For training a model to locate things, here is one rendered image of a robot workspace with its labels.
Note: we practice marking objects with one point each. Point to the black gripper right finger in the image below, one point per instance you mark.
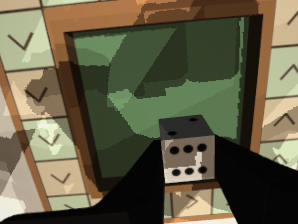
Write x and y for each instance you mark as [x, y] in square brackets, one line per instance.
[258, 190]

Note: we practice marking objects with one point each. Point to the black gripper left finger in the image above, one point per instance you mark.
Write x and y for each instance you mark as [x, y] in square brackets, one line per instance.
[137, 199]

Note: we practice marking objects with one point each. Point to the white die with black pips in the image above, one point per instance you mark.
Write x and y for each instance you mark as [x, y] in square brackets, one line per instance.
[188, 148]

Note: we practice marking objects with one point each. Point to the square wooden dice tray with green floor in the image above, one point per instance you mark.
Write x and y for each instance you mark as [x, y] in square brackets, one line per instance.
[236, 64]

